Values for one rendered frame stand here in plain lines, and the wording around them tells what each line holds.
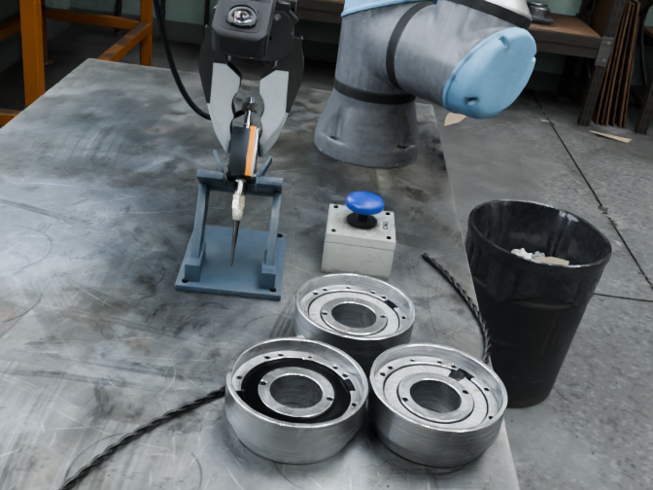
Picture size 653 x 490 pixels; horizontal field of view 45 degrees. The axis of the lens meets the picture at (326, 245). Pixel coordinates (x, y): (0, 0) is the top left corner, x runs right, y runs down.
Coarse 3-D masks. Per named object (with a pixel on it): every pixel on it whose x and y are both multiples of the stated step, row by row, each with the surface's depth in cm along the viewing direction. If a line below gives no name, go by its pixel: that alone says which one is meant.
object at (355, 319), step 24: (312, 288) 71; (336, 288) 72; (360, 288) 72; (384, 288) 72; (336, 312) 70; (360, 312) 70; (408, 312) 69; (312, 336) 65; (336, 336) 63; (360, 336) 63; (384, 336) 64; (408, 336) 66; (360, 360) 64
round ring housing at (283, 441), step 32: (256, 352) 61; (288, 352) 62; (320, 352) 62; (288, 384) 60; (320, 384) 59; (256, 416) 54; (352, 416) 55; (256, 448) 56; (288, 448) 54; (320, 448) 54
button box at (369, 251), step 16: (336, 208) 83; (336, 224) 80; (352, 224) 80; (368, 224) 80; (384, 224) 81; (336, 240) 78; (352, 240) 78; (368, 240) 78; (384, 240) 78; (336, 256) 79; (352, 256) 79; (368, 256) 79; (384, 256) 79; (336, 272) 80; (352, 272) 80; (368, 272) 80; (384, 272) 80
